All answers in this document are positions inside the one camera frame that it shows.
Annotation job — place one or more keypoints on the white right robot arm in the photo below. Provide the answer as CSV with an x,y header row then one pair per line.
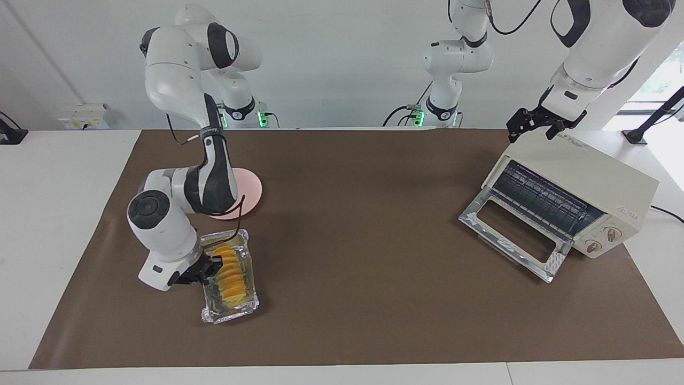
x,y
171,75

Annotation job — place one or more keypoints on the white wall power outlet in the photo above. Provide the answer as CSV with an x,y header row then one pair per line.
x,y
80,117

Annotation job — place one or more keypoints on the cream toaster oven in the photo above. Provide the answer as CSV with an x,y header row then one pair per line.
x,y
614,182

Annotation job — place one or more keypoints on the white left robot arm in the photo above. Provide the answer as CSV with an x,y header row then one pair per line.
x,y
598,48

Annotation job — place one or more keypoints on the pink round plate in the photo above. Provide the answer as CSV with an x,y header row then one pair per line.
x,y
251,190

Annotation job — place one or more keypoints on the sliced orange bread loaf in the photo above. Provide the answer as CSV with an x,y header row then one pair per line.
x,y
232,289

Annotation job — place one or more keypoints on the aluminium foil tray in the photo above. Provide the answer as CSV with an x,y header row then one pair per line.
x,y
251,299

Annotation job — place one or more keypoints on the bright window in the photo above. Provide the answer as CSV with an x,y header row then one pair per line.
x,y
662,80

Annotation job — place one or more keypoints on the glass oven door chrome frame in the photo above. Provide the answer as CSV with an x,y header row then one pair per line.
x,y
556,262

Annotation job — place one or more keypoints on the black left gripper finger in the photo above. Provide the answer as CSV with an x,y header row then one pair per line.
x,y
556,129
518,122

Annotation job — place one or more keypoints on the brown table mat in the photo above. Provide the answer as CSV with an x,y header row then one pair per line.
x,y
374,299

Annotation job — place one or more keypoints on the black camera stand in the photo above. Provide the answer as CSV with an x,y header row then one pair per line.
x,y
636,135

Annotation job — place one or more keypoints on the small cream oven knob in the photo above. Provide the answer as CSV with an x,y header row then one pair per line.
x,y
593,246

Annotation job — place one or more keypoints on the large cream oven knob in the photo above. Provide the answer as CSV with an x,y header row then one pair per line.
x,y
612,233

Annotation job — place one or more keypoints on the black table clamp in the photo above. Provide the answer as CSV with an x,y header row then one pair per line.
x,y
13,136

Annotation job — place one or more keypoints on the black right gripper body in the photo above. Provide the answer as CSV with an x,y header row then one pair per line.
x,y
192,274

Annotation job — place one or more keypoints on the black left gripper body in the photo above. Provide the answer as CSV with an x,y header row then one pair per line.
x,y
539,115

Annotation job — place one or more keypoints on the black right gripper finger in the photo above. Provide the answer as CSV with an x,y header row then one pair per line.
x,y
215,264

